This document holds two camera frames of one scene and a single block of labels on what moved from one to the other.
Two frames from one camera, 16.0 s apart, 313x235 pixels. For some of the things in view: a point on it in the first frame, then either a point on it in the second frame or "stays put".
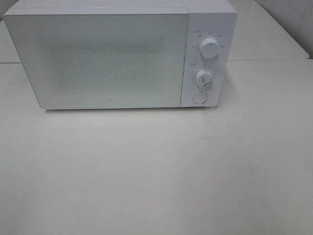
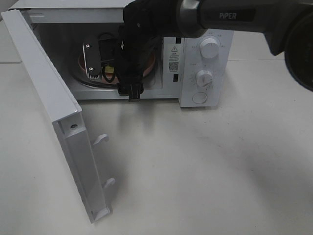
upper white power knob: x=209 y=48 stays put
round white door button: x=199 y=97 stays put
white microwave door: x=95 y=59 -> x=78 y=151
